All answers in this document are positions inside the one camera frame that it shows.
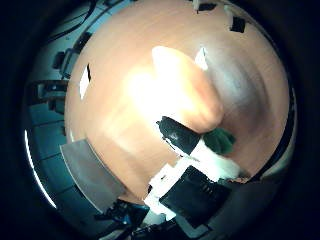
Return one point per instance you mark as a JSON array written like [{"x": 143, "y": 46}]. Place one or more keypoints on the orange plush carrot toy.
[{"x": 186, "y": 93}]

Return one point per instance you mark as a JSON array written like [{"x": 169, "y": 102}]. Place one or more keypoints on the grey fabric container bin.
[{"x": 90, "y": 173}]

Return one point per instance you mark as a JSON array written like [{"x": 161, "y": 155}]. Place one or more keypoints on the small white paper tag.
[{"x": 201, "y": 60}]

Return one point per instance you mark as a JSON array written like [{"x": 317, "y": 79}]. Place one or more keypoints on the large white paper tag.
[{"x": 84, "y": 81}]

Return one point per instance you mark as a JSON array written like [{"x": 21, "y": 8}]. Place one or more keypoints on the long ceiling light strip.
[{"x": 35, "y": 173}]

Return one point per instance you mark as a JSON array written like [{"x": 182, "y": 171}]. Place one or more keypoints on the black device with screen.
[{"x": 237, "y": 25}]

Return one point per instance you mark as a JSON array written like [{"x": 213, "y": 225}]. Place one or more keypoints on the black monitor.
[{"x": 206, "y": 6}]

